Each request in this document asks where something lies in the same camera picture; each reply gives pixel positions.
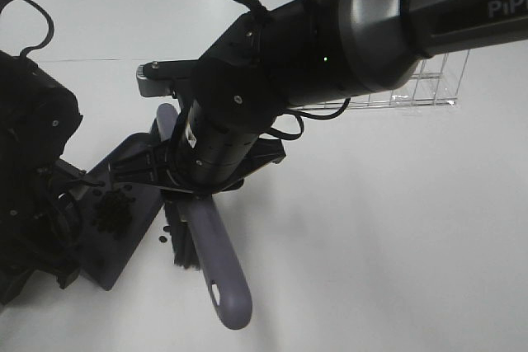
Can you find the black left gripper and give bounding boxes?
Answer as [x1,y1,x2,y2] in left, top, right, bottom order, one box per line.
[1,154,82,286]

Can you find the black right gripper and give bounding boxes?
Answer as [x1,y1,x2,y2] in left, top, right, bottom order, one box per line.
[109,108,285,195]

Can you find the pile of coffee beans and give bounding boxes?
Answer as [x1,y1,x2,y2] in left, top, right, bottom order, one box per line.
[91,186,170,244]

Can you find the purple plastic dustpan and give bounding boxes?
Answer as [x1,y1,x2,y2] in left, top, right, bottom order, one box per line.
[73,133,163,290]

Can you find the purple brush black bristles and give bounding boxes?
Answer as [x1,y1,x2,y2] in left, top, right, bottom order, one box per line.
[153,103,252,331]

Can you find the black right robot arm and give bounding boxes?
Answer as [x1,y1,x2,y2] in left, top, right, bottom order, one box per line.
[109,0,527,195]

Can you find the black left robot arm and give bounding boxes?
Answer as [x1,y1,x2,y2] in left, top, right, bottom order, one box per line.
[1,53,87,293]

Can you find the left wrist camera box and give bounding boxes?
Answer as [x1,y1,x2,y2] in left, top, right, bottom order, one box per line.
[53,158,106,204]

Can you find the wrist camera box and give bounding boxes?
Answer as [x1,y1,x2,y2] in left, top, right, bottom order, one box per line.
[136,60,197,98]
[53,158,106,204]

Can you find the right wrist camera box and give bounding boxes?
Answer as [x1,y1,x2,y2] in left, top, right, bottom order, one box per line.
[136,60,197,98]

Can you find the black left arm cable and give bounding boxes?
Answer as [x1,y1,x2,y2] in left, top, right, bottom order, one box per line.
[0,0,55,59]

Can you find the metal wire dish rack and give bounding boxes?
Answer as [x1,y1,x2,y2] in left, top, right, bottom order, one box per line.
[288,49,471,113]

